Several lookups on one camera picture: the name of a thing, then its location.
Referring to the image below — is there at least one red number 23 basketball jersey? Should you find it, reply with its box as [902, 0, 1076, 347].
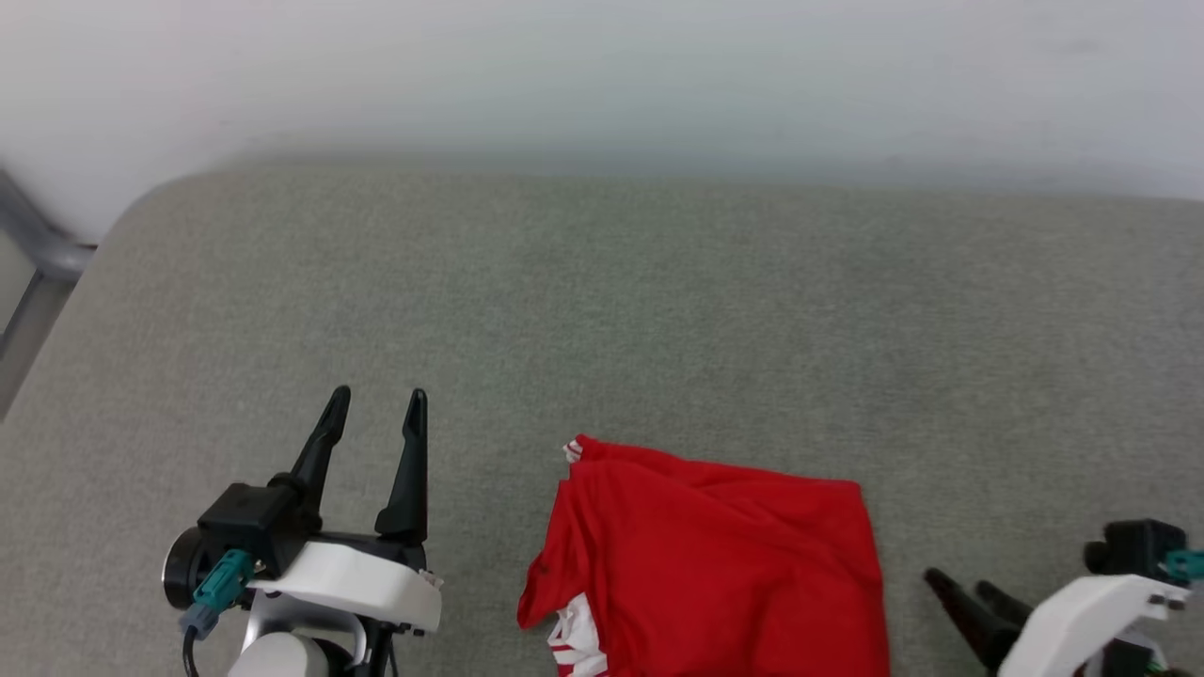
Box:
[516, 433, 893, 677]

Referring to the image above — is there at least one grey fabric sofa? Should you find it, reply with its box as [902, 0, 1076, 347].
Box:
[0, 155, 1204, 677]

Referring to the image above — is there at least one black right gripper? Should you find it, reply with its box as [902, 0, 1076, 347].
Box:
[924, 567, 1177, 677]

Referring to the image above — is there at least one teal left camera connector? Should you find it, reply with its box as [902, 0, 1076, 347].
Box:
[181, 549, 257, 640]

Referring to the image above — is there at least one grey metal frame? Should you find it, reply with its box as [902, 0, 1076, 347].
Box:
[0, 169, 97, 419]

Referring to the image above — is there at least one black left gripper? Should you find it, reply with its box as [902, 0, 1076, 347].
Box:
[162, 385, 430, 610]

